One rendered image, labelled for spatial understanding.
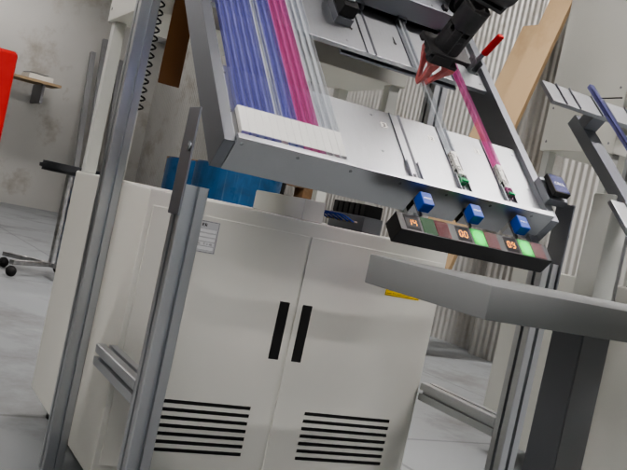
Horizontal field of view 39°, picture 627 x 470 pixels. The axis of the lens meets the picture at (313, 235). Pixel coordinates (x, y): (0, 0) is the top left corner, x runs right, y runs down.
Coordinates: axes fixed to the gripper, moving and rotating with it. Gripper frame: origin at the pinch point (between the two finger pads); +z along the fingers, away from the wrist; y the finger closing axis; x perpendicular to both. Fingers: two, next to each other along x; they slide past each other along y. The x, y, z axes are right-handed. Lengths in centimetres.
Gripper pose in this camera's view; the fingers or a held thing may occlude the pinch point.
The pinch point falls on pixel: (422, 79)
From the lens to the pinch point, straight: 183.0
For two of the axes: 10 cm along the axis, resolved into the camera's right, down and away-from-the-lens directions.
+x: 1.7, 7.8, -6.1
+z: -4.7, 6.0, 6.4
